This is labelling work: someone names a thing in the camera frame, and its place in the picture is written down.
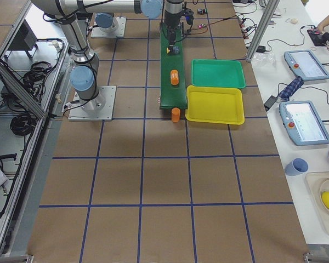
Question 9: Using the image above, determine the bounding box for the plain orange cylinder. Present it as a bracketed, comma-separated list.
[171, 107, 181, 123]

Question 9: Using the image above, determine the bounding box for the folded blue umbrella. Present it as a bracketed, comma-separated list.
[278, 76, 304, 101]

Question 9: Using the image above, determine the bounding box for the yellow plastic tray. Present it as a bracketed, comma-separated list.
[185, 85, 245, 125]

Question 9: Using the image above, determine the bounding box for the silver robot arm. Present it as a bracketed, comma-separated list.
[32, 1, 163, 109]
[94, 1, 184, 55]

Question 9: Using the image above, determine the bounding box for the lower teach pendant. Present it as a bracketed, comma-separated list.
[279, 101, 329, 146]

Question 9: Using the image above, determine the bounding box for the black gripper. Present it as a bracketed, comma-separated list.
[167, 26, 178, 51]

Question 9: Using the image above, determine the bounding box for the orange 4680 cylinder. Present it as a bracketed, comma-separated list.
[170, 70, 179, 85]

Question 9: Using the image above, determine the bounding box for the teach pendant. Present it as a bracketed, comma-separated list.
[283, 50, 329, 81]
[279, 101, 329, 146]

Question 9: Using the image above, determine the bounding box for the beige tray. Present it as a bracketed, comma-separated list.
[305, 172, 329, 235]

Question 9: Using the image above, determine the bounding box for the red black power cable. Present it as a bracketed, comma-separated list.
[185, 15, 238, 36]

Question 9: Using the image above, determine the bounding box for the green conveyor belt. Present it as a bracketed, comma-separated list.
[160, 22, 187, 109]

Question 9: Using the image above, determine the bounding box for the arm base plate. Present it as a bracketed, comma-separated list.
[91, 13, 127, 38]
[68, 85, 116, 121]

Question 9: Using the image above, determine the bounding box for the upper teach pendant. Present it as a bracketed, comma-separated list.
[283, 50, 329, 81]

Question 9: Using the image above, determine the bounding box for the aluminium frame post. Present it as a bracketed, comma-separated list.
[246, 0, 280, 62]

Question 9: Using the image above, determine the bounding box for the blue plastic cup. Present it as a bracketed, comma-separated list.
[285, 158, 309, 176]

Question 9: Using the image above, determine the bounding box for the black power adapter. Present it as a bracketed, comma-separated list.
[264, 95, 277, 112]

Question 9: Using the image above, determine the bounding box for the green plastic tray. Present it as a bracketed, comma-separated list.
[191, 59, 246, 89]

